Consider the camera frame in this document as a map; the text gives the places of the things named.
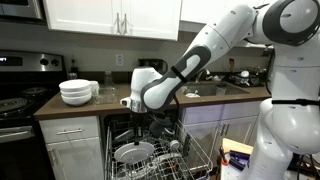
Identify white under-sink cabinet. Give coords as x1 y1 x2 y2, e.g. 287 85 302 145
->
179 100 265 159

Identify wire dishwasher rack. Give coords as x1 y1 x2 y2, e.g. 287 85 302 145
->
104 117 214 180

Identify clear glass carafe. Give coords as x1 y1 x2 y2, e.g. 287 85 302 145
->
102 70 116 93

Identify white item in sink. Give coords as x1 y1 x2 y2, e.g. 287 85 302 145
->
184 92 201 99

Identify small white dish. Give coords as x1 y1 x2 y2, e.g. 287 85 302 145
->
168 139 181 150

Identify white coffee mug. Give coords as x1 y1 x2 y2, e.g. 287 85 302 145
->
89 80 101 98

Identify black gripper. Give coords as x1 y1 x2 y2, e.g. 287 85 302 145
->
130 111 148 147

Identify white wall outlet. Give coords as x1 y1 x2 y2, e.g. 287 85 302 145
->
115 53 125 67

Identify wooden board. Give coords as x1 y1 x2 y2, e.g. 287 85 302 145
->
221 137 255 156

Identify black orange clamp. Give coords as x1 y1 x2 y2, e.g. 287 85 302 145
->
217 145 230 167

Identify white lower cabinet with drawer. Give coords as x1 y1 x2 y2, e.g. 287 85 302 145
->
38 115 105 180

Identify kitchen sink basin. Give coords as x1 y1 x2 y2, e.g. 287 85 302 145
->
179 81 250 99

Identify white dinner plate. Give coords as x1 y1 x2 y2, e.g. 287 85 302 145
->
113 141 156 165

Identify dark bowl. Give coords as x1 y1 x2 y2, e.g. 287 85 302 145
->
148 116 173 138

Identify stainless steel microwave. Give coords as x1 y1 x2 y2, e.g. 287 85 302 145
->
0 0 47 24

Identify black dish drying rack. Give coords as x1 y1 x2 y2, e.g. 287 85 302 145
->
229 69 268 88

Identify dishwasher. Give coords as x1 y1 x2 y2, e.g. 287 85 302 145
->
101 109 183 180

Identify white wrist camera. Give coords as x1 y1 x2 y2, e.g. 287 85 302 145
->
119 96 133 109

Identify metal sink faucet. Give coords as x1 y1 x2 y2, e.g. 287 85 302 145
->
194 68 212 84

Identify white upper cabinet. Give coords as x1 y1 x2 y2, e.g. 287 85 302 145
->
42 0 183 42

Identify dark slim bottle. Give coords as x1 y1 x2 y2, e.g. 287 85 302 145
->
70 58 80 79

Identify glass cup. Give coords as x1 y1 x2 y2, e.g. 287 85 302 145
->
93 87 119 106

